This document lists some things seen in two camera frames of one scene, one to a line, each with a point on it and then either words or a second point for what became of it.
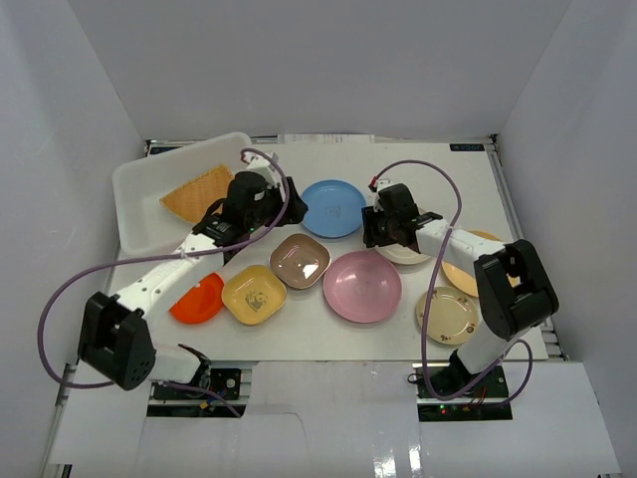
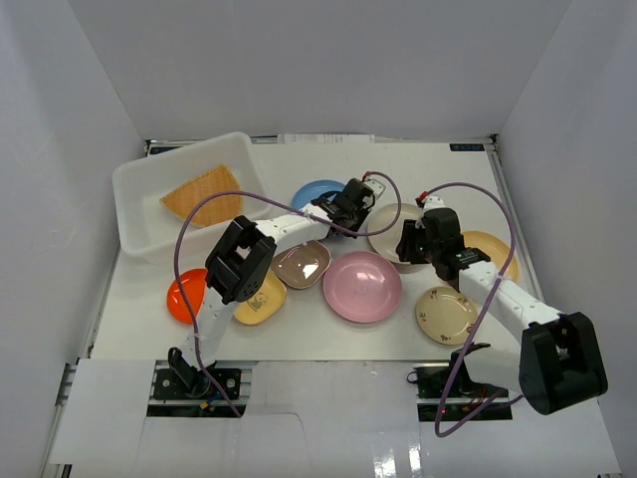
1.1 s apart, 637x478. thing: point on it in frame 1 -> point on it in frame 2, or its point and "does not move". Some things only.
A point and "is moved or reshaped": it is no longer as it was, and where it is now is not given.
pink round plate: x=362 y=287 does not move
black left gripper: x=290 y=200 -> x=341 y=219
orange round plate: x=200 y=303 does not move
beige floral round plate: x=453 y=316 does not move
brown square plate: x=299 y=261 does not move
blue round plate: x=336 y=208 is moved or reshaped
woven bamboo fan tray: x=193 y=199 does not move
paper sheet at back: x=325 y=138 does not move
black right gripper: x=371 y=236 -> x=405 y=249
